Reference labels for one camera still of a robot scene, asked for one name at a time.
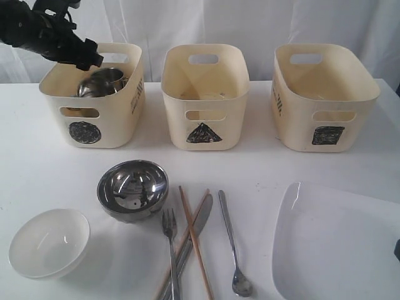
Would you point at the cream bin with circle mark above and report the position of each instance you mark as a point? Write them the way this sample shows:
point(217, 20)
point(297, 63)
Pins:
point(103, 122)

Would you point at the wooden chopstick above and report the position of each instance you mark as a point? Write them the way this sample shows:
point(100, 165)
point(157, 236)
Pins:
point(181, 242)
point(189, 220)

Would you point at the long steel spoon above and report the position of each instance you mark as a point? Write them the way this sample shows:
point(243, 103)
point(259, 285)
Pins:
point(240, 284)

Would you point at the steel mug with handle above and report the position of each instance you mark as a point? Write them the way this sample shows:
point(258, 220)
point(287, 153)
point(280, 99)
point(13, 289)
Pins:
point(103, 82)

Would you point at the white curtain backdrop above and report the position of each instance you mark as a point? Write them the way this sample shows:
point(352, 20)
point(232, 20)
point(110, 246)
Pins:
point(370, 29)

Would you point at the white square plate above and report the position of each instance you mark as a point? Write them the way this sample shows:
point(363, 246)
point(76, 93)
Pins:
point(333, 244)

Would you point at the stainless steel bowl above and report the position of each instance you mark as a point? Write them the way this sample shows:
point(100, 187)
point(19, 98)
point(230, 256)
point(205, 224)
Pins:
point(133, 191)

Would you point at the steel fork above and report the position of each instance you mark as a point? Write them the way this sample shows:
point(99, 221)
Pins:
point(169, 228)

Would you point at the cream bin with square mark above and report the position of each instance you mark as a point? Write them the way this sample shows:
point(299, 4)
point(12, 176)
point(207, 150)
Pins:
point(321, 96)

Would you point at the steel table knife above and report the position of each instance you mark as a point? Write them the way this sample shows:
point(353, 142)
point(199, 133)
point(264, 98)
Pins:
point(182, 257)

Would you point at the cream bin with triangle mark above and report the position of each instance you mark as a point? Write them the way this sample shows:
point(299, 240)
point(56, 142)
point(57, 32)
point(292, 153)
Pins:
point(205, 89)

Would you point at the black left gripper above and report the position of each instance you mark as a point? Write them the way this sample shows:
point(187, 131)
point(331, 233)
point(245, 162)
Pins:
point(48, 29)

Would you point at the dark object at right edge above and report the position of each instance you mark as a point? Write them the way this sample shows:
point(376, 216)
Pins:
point(397, 249)

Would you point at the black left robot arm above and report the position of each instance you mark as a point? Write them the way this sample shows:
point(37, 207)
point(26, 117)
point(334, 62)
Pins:
point(11, 13)

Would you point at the small steel cup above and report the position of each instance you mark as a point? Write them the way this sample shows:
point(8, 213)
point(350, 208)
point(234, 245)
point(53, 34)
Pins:
point(72, 109)

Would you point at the white ceramic bowl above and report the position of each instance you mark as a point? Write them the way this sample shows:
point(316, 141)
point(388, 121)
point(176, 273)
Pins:
point(50, 245)

